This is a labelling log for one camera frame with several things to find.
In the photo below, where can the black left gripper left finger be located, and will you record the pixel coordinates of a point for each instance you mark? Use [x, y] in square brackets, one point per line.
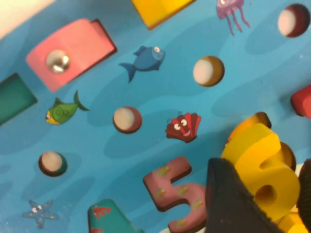
[228, 206]

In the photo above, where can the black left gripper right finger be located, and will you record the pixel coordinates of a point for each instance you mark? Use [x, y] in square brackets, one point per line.
[306, 189]

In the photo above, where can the yellow number six piece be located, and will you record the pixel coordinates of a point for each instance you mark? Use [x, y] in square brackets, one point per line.
[255, 145]

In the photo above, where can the red number seven piece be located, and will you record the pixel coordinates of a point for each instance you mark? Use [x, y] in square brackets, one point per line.
[302, 102]

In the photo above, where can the blue wooden number puzzle board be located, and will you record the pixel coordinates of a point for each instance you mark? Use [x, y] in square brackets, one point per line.
[97, 145]

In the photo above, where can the yellow fish block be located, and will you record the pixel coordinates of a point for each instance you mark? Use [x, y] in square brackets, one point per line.
[160, 9]

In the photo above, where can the pink fish block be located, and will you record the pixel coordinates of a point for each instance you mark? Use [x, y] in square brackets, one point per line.
[80, 43]

